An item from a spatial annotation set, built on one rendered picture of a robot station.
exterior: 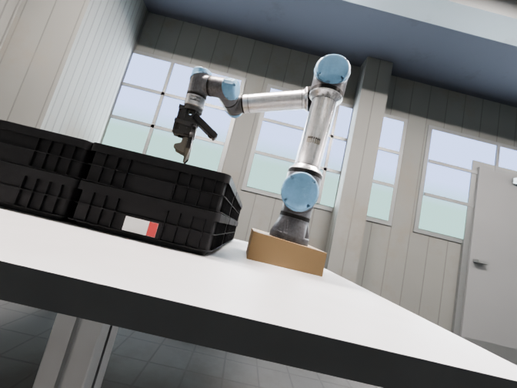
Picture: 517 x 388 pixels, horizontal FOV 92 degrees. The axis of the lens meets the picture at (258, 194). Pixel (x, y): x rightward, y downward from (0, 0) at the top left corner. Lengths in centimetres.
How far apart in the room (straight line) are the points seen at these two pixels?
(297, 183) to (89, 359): 61
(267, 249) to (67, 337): 59
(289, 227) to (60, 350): 68
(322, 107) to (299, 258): 51
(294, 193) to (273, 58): 271
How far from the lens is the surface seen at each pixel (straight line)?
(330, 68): 93
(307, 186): 77
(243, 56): 334
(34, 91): 274
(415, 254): 328
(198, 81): 103
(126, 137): 311
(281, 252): 86
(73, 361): 44
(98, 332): 42
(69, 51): 277
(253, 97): 108
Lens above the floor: 80
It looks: 8 degrees up
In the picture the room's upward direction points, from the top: 14 degrees clockwise
